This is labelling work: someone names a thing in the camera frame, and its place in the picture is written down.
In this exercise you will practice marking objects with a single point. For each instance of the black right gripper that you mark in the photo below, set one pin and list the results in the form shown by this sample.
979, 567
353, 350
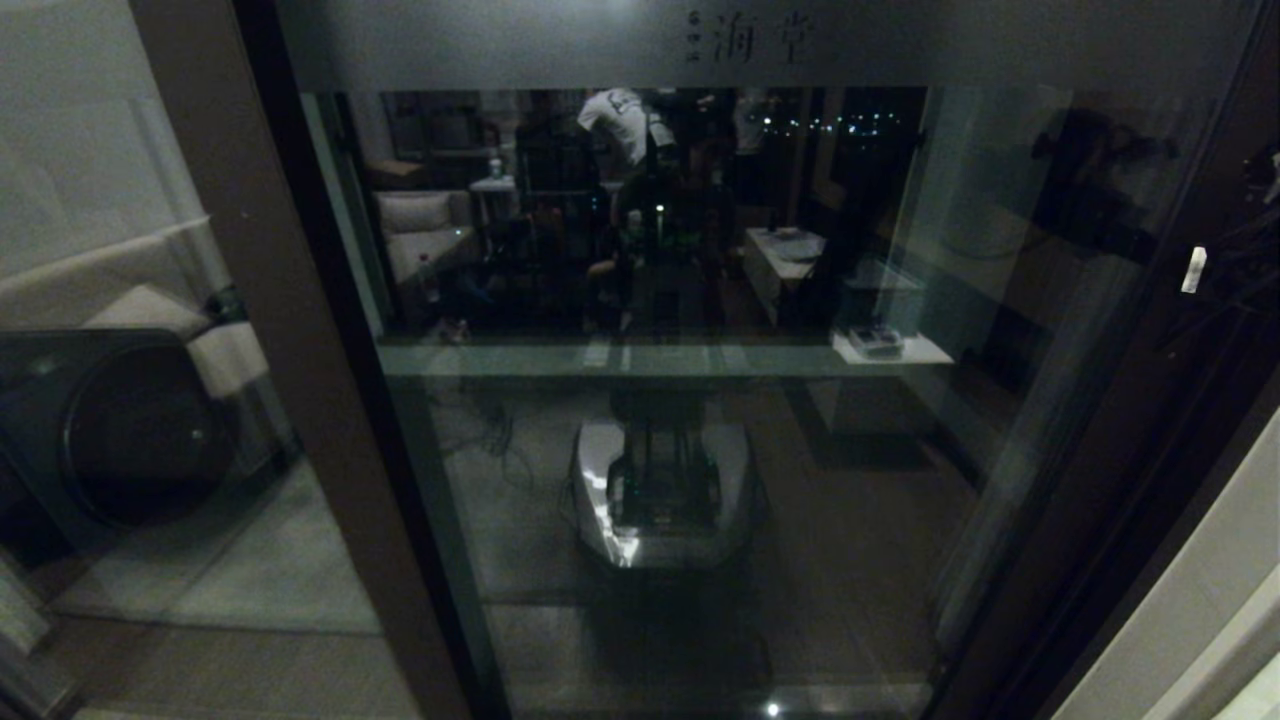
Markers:
1240, 270

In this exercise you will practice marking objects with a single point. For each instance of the brown framed sliding glass door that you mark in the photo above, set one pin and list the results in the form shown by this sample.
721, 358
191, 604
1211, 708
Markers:
1080, 450

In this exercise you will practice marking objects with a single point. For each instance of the dark brown door jamb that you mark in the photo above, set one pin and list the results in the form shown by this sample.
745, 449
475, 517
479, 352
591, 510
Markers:
1180, 560

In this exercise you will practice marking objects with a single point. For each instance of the brown framed fixed glass door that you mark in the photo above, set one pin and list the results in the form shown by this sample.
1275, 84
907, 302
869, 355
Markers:
290, 300

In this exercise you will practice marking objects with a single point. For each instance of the grey floor rug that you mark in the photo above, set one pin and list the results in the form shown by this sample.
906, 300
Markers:
250, 570

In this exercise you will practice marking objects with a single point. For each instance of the grey and beige sofa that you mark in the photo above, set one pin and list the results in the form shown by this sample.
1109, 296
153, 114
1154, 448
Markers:
150, 315

